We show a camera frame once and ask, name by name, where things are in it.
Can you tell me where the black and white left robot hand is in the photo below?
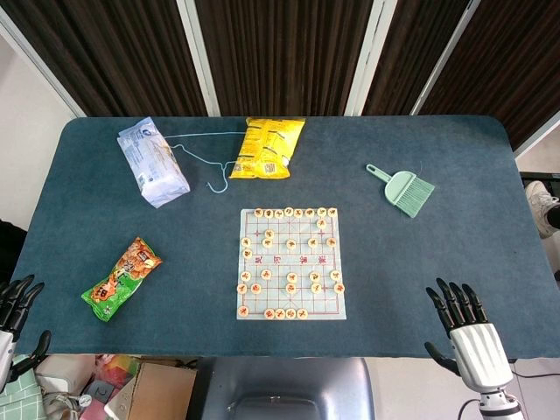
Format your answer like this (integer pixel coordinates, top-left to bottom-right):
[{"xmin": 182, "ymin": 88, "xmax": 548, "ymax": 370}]
[{"xmin": 0, "ymin": 274, "xmax": 53, "ymax": 397}]

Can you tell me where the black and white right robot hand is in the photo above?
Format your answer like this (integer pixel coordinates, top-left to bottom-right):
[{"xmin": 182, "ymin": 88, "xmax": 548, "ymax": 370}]
[{"xmin": 424, "ymin": 277, "xmax": 514, "ymax": 394}]

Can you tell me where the mint green hand brush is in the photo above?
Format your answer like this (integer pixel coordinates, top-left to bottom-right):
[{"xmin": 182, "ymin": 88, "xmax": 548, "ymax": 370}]
[{"xmin": 365, "ymin": 164, "xmax": 436, "ymax": 219}]

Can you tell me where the green checked cloth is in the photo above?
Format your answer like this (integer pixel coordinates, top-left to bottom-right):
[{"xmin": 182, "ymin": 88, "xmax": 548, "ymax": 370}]
[{"xmin": 0, "ymin": 353, "xmax": 45, "ymax": 420}]

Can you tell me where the pink and yellow toy pile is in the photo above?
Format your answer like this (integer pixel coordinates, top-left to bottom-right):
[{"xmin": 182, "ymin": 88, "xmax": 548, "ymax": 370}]
[{"xmin": 94, "ymin": 353, "xmax": 142, "ymax": 389}]

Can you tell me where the dark blue felt tablecloth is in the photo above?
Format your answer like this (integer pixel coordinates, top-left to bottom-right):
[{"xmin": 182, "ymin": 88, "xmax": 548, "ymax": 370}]
[{"xmin": 11, "ymin": 115, "xmax": 556, "ymax": 358}]

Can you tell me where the orange and green snack bag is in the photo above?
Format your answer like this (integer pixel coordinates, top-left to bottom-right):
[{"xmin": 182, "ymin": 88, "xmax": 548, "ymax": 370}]
[{"xmin": 80, "ymin": 236, "xmax": 164, "ymax": 324}]

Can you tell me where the brown cardboard box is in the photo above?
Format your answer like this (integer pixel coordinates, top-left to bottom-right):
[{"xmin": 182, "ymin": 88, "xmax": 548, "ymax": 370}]
[{"xmin": 125, "ymin": 359, "xmax": 199, "ymax": 420}]

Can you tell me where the white sneaker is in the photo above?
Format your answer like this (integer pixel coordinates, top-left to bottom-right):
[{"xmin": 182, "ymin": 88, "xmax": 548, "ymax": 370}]
[{"xmin": 524, "ymin": 180, "xmax": 560, "ymax": 240}]

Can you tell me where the grey blue plastic chair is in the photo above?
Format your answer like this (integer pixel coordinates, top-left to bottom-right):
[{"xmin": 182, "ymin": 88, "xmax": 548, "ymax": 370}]
[{"xmin": 191, "ymin": 356, "xmax": 374, "ymax": 420}]

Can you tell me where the translucent xiangqi board mat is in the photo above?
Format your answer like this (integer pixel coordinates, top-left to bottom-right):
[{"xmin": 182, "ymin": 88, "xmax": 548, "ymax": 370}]
[{"xmin": 235, "ymin": 207, "xmax": 349, "ymax": 322}]

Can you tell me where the white and blue tissue pack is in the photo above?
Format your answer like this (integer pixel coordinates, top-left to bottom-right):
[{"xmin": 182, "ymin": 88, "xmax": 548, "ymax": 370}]
[{"xmin": 115, "ymin": 115, "xmax": 192, "ymax": 209}]

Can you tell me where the dark brown ribbed partition panel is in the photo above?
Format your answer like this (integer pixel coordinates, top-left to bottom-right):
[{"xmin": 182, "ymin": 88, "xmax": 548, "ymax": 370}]
[
  {"xmin": 363, "ymin": 0, "xmax": 468, "ymax": 116},
  {"xmin": 193, "ymin": 0, "xmax": 374, "ymax": 117},
  {"xmin": 420, "ymin": 0, "xmax": 560, "ymax": 151},
  {"xmin": 0, "ymin": 0, "xmax": 207, "ymax": 117}
]

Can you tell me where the yellow snack bag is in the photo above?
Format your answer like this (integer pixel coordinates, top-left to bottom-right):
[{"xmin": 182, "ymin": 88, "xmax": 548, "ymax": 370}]
[{"xmin": 228, "ymin": 116, "xmax": 306, "ymax": 180}]

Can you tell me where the thin black cable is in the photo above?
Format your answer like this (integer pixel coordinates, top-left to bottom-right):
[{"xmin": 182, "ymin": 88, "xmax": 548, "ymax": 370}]
[{"xmin": 509, "ymin": 358, "xmax": 560, "ymax": 378}]

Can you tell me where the light blue wire hanger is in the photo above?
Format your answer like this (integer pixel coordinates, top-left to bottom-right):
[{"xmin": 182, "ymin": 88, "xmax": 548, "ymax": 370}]
[{"xmin": 167, "ymin": 130, "xmax": 247, "ymax": 194}]

